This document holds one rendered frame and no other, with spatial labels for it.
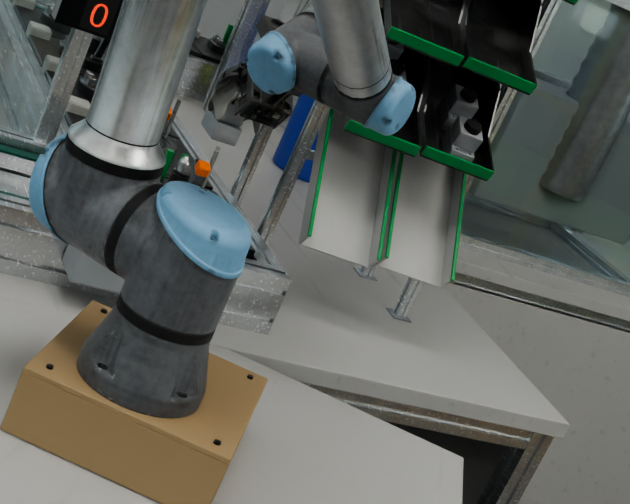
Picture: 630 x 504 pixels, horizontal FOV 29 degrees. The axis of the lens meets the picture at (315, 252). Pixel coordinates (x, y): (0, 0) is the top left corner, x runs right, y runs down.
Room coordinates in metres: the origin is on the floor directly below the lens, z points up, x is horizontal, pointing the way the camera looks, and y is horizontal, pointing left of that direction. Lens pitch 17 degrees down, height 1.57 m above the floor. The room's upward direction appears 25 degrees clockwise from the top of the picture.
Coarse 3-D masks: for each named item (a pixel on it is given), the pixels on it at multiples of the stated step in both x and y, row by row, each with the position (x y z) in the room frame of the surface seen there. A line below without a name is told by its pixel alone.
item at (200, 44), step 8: (200, 32) 3.32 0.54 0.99; (200, 40) 3.30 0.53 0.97; (208, 40) 3.35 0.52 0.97; (216, 40) 3.25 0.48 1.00; (224, 40) 3.32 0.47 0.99; (200, 48) 3.19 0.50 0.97; (208, 48) 3.24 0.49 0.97; (216, 48) 3.23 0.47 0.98; (224, 48) 3.23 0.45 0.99; (200, 56) 3.14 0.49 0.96; (208, 56) 3.14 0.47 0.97; (216, 56) 3.18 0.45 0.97
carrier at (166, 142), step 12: (72, 96) 2.13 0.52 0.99; (180, 96) 2.14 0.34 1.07; (72, 108) 2.10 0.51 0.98; (84, 108) 2.11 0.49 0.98; (72, 120) 2.06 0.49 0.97; (168, 132) 2.14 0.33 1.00; (168, 144) 2.11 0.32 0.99; (180, 144) 2.22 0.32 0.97; (180, 156) 2.14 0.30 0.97; (192, 168) 2.10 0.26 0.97
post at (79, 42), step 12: (72, 36) 1.89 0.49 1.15; (84, 36) 1.90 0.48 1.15; (72, 48) 1.89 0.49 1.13; (84, 48) 1.90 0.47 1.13; (72, 60) 1.90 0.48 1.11; (60, 72) 1.89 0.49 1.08; (72, 72) 1.90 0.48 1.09; (60, 84) 1.89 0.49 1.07; (72, 84) 1.90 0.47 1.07; (60, 96) 1.90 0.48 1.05; (48, 108) 1.89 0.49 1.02; (60, 108) 1.90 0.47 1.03; (48, 120) 1.89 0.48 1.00; (60, 120) 1.90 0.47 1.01; (36, 132) 1.89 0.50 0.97; (48, 132) 1.90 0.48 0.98
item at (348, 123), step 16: (416, 64) 2.11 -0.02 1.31; (416, 80) 2.08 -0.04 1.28; (416, 96) 2.05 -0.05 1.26; (416, 112) 2.01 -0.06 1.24; (352, 128) 1.91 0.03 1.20; (368, 128) 1.91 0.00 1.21; (416, 128) 1.98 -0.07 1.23; (384, 144) 1.93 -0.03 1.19; (400, 144) 1.93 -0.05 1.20; (416, 144) 1.95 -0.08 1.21
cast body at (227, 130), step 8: (232, 104) 1.85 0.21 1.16; (208, 112) 1.87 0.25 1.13; (232, 112) 1.85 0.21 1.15; (208, 120) 1.86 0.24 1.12; (216, 120) 1.84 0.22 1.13; (224, 120) 1.84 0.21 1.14; (232, 120) 1.85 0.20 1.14; (240, 120) 1.86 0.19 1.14; (208, 128) 1.85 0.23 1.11; (216, 128) 1.83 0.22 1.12; (224, 128) 1.83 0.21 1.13; (232, 128) 1.84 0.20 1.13; (240, 128) 1.85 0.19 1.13; (216, 136) 1.83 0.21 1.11; (224, 136) 1.84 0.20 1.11; (232, 136) 1.84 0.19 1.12; (232, 144) 1.85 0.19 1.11
